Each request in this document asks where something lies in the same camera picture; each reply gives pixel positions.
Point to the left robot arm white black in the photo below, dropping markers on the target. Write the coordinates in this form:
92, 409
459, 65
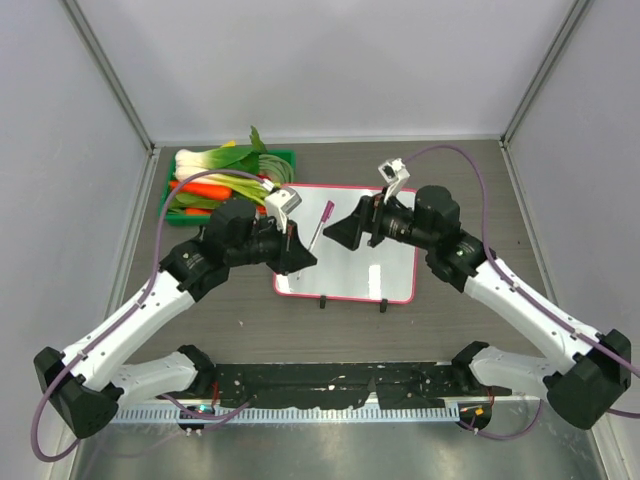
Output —
90, 381

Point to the aluminium frame rail right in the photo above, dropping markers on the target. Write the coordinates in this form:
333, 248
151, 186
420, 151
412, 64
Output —
568, 27

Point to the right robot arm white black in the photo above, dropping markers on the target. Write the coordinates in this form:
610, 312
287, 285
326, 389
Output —
582, 371

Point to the aluminium frame rail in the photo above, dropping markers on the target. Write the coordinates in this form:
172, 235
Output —
568, 27
144, 184

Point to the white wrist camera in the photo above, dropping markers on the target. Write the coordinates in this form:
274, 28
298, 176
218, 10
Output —
280, 203
395, 174

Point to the white slotted cable duct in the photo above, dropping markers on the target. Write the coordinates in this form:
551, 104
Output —
370, 412

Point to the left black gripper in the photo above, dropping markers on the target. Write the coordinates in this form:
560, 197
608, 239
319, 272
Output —
294, 255

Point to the green onion stalks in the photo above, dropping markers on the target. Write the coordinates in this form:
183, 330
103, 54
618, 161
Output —
278, 167

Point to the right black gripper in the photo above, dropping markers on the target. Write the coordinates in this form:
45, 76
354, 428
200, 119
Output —
369, 214

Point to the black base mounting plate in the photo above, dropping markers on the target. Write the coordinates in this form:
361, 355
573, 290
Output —
339, 386

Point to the pink framed whiteboard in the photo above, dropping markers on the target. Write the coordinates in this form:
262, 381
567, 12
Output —
387, 271

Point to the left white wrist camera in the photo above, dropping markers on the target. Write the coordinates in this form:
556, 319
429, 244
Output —
280, 203

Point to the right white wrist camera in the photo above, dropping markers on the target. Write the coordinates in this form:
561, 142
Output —
395, 174

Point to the orange carrot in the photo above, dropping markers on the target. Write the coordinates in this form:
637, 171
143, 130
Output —
207, 191

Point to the aluminium frame rail left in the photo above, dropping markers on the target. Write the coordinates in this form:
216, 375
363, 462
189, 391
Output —
144, 184

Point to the bok choy white green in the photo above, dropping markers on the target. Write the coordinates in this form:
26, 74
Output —
229, 156

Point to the green plastic tray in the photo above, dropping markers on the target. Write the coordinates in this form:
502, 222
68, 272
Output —
188, 210

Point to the white marker pen pink cap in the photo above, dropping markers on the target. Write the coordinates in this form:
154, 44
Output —
312, 222

